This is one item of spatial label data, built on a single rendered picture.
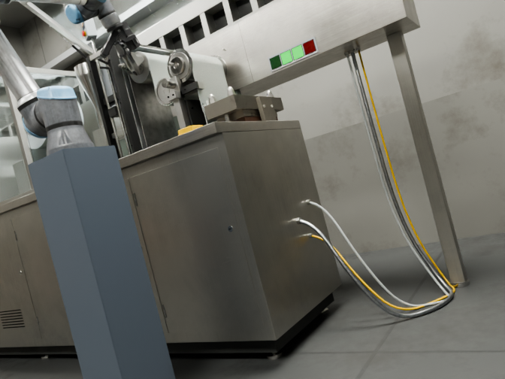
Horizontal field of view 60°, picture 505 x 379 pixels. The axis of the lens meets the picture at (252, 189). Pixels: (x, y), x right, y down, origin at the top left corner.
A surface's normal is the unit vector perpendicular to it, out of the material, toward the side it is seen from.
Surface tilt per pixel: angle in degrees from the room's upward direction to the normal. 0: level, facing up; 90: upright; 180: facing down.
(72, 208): 90
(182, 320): 90
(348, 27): 90
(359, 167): 90
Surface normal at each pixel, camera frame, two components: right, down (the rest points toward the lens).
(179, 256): -0.54, 0.14
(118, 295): 0.81, -0.22
